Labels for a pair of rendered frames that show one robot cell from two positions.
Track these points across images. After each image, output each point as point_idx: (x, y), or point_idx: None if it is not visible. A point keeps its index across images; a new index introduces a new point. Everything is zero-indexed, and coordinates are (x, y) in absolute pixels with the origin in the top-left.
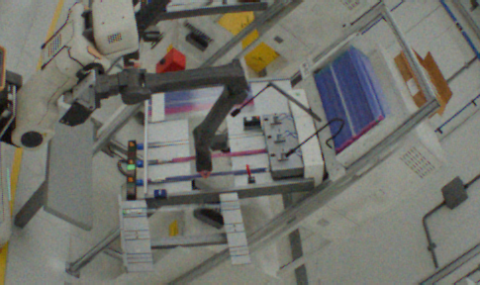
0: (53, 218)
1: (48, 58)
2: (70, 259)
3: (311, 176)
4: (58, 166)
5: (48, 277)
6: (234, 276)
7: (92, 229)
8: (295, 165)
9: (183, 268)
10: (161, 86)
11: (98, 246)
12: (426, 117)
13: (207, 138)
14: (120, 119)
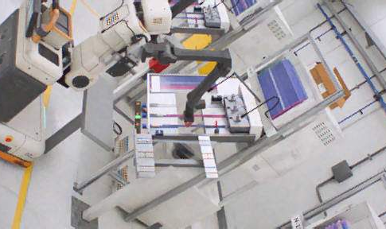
0: (68, 151)
1: (107, 26)
2: (77, 181)
3: (253, 133)
4: (92, 106)
5: (60, 191)
6: (190, 202)
7: (93, 163)
8: (244, 125)
9: (158, 192)
10: (183, 56)
11: (105, 169)
12: (334, 101)
13: (196, 98)
14: (124, 91)
